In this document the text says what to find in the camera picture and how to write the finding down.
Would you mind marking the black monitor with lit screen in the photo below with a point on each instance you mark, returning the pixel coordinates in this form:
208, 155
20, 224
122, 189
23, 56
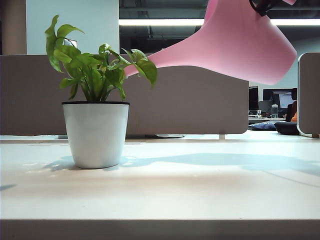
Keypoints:
271, 97

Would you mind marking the grey rounded divider panel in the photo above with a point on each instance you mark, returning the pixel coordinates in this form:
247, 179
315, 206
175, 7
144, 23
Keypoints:
187, 105

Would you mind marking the black computer monitor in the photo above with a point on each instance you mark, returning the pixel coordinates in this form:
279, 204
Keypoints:
253, 97

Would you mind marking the grey flat stand base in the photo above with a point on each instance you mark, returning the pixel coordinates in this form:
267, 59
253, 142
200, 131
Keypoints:
170, 136

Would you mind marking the blue patterned bag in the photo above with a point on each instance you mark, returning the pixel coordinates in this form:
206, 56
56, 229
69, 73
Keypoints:
262, 126

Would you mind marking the small white framed sign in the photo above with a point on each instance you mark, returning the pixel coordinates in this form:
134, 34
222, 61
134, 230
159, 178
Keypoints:
72, 43

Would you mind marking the green plant in white pot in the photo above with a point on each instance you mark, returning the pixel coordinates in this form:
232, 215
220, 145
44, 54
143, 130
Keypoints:
95, 135

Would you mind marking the black soft bag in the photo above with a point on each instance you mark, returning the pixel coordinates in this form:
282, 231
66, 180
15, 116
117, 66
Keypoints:
287, 128

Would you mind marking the long white ceiling light strip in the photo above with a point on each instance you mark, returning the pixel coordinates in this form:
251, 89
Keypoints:
162, 22

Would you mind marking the seated person in orange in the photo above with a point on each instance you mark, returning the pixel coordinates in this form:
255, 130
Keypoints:
295, 116

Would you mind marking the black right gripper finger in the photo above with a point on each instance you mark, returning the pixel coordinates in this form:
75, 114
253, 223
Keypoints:
261, 10

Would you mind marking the grey panel at right edge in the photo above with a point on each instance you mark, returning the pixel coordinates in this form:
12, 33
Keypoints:
310, 95

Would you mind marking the clear water bottle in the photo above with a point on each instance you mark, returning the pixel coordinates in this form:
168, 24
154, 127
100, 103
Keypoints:
274, 111

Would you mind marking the white partition foot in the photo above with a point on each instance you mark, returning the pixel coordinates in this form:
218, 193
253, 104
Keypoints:
222, 136

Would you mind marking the pink plastic watering can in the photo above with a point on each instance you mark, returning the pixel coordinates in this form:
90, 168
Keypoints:
237, 50

